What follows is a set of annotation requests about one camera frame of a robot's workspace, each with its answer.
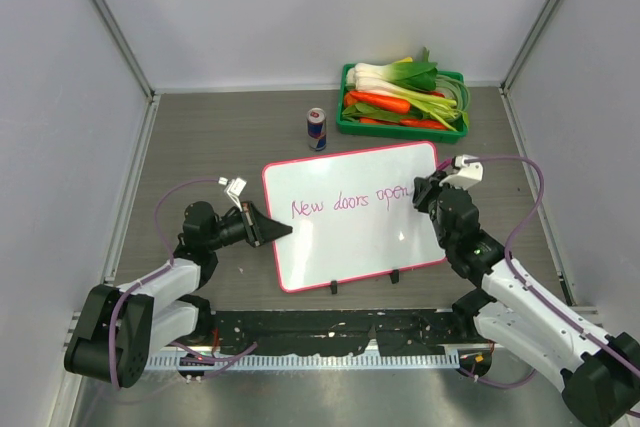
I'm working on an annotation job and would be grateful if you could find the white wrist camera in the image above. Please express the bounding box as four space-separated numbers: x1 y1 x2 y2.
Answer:
217 177 247 209
440 155 484 190

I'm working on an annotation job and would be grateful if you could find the bok choy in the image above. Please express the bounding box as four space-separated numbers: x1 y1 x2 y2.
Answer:
345 47 438 92

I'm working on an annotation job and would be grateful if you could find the aluminium frame post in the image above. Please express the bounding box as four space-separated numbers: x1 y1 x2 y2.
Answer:
59 0 156 99
499 0 596 96

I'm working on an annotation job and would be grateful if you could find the right aluminium frame post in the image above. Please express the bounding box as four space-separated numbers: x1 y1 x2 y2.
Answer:
499 0 596 96

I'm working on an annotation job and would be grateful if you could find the green onion bunch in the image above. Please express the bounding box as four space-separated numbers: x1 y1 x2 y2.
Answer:
383 75 471 131

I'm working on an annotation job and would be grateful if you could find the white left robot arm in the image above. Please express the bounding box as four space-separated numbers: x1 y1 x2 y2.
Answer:
63 201 293 388

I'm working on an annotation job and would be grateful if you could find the purple capped marker pen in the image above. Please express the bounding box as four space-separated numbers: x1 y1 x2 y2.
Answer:
437 159 452 170

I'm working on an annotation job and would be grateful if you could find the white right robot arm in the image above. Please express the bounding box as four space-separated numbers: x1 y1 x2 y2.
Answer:
412 171 639 426

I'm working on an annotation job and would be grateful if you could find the white slotted cable duct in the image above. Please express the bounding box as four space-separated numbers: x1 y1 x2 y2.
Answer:
145 350 460 373

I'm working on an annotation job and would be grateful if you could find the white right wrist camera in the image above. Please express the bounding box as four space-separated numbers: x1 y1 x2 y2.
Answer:
440 155 484 190

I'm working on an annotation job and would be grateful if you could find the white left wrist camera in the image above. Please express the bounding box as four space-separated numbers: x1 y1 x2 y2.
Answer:
217 177 247 209

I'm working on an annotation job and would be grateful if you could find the pink framed whiteboard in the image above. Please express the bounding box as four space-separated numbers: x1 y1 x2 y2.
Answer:
262 141 445 293

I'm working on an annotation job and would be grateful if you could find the left aluminium frame post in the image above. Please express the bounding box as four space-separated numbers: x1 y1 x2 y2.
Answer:
59 0 156 99

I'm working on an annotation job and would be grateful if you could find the red bull can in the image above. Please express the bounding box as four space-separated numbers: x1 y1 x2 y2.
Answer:
306 108 326 151

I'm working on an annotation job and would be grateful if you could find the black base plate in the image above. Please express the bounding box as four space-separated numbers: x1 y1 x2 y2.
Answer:
177 309 486 357

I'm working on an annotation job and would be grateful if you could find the green plastic tray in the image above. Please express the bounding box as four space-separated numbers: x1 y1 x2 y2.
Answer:
336 63 469 144

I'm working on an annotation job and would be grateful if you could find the orange carrot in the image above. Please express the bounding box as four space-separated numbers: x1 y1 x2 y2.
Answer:
345 91 411 114

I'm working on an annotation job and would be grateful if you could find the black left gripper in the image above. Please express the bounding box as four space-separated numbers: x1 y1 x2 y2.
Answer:
206 200 291 251

